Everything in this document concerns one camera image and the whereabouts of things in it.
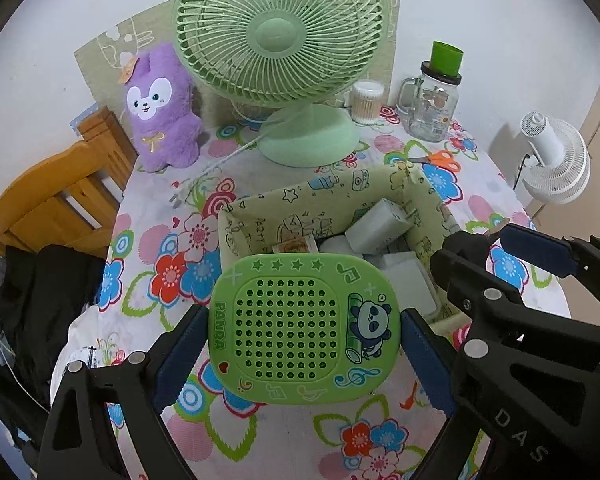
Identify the white printed bag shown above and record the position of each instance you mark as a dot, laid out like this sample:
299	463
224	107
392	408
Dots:
80	340

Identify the glass jar with green lid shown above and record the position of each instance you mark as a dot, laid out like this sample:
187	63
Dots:
430	115

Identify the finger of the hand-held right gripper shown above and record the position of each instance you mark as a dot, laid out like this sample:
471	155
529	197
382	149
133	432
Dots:
535	252
470	275

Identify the white standing fan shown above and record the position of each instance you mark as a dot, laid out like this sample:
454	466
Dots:
560	170

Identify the yellow-green printed storage box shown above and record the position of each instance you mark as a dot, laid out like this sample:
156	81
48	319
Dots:
260	210

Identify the green printed wall cloth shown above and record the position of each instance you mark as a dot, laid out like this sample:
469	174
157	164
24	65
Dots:
105	55

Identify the green desk fan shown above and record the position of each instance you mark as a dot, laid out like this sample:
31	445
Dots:
280	35

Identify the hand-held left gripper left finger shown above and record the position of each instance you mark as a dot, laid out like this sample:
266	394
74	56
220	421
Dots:
180	355

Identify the white power adapter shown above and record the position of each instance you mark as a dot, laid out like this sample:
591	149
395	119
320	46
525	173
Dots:
375	230

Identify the black clothes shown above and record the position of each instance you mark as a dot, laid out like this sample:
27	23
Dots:
40	310

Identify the cotton swab container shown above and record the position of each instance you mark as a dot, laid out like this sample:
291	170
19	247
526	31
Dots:
367	105

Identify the blue patterned wall sticker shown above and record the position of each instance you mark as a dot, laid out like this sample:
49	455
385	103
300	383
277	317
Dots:
82	117

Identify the wooden chair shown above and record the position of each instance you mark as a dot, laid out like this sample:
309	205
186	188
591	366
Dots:
45	195

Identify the green perforated plastic case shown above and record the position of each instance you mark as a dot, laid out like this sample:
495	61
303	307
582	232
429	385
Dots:
290	320

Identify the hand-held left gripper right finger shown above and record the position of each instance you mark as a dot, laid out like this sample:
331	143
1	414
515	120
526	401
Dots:
422	355

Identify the purple plush toy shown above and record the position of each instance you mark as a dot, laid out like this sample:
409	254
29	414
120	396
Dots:
165	130

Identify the black backpack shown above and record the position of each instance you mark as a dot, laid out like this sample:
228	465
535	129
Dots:
10	410

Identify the floral tablecloth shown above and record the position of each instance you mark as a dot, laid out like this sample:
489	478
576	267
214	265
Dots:
290	440

